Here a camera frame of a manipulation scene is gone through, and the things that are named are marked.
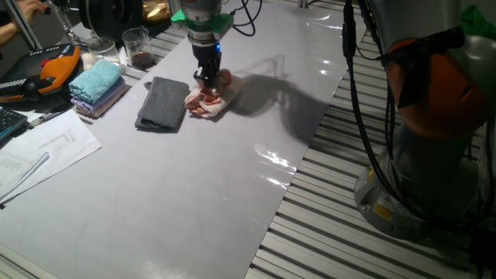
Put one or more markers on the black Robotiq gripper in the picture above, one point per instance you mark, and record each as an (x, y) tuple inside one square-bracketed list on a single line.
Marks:
[(208, 58)]

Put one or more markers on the pink cream cloth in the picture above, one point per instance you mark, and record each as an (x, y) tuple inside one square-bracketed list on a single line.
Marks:
[(215, 100)]

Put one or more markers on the dark grey cloth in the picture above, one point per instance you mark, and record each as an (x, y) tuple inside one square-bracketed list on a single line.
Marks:
[(162, 104)]

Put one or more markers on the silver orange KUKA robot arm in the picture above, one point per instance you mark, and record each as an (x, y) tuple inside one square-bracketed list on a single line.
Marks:
[(426, 155)]

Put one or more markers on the person's forearm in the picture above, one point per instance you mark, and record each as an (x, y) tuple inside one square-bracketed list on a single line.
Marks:
[(7, 33)]

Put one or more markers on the mauve brown folded cloth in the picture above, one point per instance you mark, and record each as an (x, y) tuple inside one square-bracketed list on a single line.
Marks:
[(110, 105)]

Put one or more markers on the purple folded cloth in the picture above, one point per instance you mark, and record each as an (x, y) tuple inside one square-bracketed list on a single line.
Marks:
[(102, 98)]

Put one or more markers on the teal fluffy folded cloth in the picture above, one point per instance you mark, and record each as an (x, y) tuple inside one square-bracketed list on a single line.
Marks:
[(95, 79)]

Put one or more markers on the person's bare hand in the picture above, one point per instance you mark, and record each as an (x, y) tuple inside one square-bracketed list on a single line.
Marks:
[(33, 7)]

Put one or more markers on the glass beaker with brown liquid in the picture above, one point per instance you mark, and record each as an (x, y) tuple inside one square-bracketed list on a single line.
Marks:
[(138, 48)]

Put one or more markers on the gold foil bag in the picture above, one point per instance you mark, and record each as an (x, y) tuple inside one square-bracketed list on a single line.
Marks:
[(156, 11)]

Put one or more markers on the empty glass beaker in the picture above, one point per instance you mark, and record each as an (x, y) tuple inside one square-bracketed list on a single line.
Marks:
[(104, 50)]

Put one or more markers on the black filament spool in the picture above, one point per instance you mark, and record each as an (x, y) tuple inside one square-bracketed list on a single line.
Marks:
[(110, 17)]

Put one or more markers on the grey plastic table mat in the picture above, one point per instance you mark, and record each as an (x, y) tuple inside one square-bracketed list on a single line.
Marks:
[(174, 193)]

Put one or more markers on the white egg-shaped object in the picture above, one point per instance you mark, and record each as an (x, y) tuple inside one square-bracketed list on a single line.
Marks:
[(88, 61)]

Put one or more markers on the orange black teach pendant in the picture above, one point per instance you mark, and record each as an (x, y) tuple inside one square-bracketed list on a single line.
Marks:
[(58, 69)]

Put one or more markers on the large white paper sheet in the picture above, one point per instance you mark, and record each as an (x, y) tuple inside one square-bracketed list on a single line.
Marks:
[(62, 143)]

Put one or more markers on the silver pen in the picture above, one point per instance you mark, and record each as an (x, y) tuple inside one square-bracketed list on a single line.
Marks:
[(44, 118)]

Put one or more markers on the small printed paper sheet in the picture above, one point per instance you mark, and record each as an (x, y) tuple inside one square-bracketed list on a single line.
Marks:
[(19, 170)]

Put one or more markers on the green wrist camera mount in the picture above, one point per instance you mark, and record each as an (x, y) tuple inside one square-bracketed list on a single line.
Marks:
[(219, 23)]

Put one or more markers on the aluminium frame post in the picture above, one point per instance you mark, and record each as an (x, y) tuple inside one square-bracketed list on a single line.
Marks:
[(23, 25), (303, 3)]

